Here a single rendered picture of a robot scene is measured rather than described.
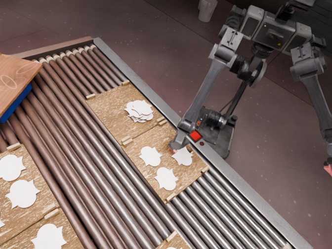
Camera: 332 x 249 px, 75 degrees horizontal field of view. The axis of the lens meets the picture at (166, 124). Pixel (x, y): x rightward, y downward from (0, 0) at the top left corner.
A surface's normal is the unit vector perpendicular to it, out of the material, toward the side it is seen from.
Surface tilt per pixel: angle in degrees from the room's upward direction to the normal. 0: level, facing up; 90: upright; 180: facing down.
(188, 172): 0
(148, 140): 0
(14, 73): 0
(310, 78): 88
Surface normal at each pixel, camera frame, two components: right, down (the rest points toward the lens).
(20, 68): 0.19, -0.59
